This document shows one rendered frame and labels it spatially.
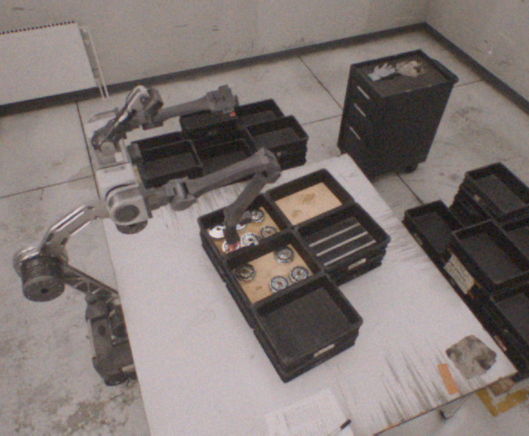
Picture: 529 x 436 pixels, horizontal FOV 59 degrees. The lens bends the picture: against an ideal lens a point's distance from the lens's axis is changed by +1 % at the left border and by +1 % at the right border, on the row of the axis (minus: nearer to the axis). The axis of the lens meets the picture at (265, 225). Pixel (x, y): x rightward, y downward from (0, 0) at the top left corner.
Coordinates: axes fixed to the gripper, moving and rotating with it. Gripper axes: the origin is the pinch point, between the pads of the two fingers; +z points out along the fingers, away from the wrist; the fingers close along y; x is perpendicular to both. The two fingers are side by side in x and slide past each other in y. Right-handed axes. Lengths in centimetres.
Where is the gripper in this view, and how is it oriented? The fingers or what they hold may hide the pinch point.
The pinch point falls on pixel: (232, 245)
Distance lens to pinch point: 231.7
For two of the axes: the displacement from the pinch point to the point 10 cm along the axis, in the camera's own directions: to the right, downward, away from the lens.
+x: -9.2, 2.8, -2.7
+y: -3.9, -6.9, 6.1
